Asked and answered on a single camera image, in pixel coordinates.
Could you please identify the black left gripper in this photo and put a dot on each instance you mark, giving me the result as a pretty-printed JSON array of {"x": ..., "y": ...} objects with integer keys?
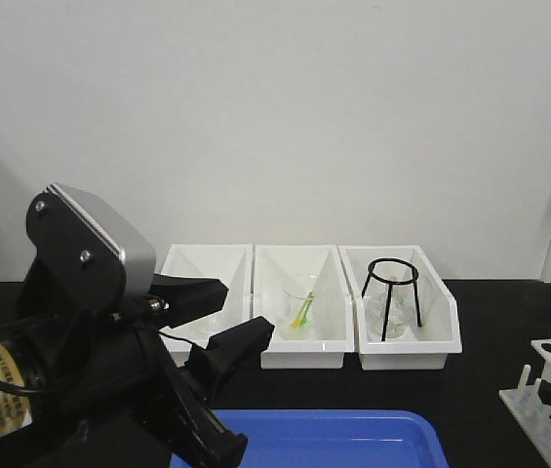
[{"x": 93, "y": 368}]

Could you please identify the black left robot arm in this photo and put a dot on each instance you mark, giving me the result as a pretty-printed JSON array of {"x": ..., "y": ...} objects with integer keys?
[{"x": 18, "y": 385}]

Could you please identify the glassware in left bin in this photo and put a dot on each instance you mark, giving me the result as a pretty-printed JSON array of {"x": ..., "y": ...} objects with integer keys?
[{"x": 216, "y": 323}]

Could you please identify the white left storage bin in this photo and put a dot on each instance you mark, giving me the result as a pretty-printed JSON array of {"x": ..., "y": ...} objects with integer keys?
[{"x": 232, "y": 264}]

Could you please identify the white storage bin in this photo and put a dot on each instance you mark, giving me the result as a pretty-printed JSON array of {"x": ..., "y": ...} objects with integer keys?
[
  {"x": 232, "y": 264},
  {"x": 424, "y": 348},
  {"x": 273, "y": 266}
]

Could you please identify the yellow plastic spatula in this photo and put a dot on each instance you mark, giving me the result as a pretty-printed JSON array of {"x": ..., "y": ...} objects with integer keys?
[{"x": 294, "y": 324}]

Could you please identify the white middle storage bin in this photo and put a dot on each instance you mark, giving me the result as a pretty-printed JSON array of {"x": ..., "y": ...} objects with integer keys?
[{"x": 273, "y": 266}]

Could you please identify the glass beaker in middle bin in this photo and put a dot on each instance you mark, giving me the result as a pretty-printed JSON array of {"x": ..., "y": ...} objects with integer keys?
[{"x": 295, "y": 290}]

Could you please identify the green plastic spatula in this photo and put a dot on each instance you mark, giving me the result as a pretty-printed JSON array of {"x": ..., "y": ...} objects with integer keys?
[{"x": 303, "y": 312}]

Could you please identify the blue plastic tray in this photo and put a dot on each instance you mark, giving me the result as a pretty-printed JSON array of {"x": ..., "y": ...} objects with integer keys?
[{"x": 335, "y": 438}]

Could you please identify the white right storage bin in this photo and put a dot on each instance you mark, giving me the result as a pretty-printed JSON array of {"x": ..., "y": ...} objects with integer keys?
[{"x": 424, "y": 348}]

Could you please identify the glass flask in right bin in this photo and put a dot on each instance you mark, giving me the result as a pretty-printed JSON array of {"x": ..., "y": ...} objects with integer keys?
[{"x": 401, "y": 313}]

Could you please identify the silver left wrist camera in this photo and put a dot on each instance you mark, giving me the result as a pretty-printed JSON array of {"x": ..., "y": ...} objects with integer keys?
[{"x": 86, "y": 252}]

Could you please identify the black wire tripod stand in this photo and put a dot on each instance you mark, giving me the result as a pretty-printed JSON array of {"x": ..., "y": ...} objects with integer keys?
[{"x": 391, "y": 284}]

